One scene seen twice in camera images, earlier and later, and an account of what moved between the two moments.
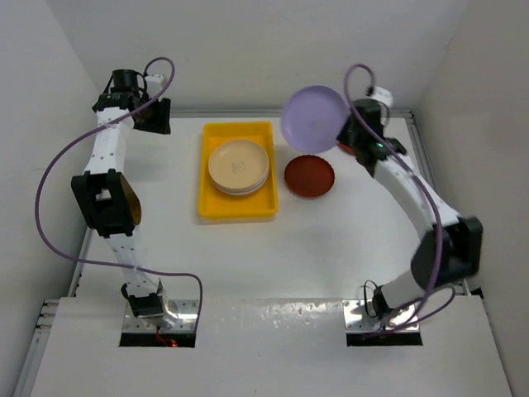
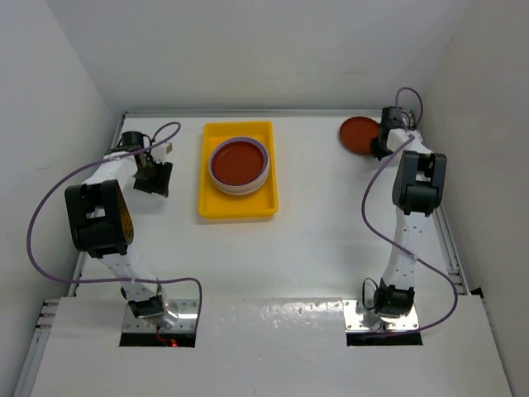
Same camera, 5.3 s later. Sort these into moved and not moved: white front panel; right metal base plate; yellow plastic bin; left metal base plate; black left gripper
Moved: black left gripper
Not moved: white front panel; left metal base plate; right metal base plate; yellow plastic bin
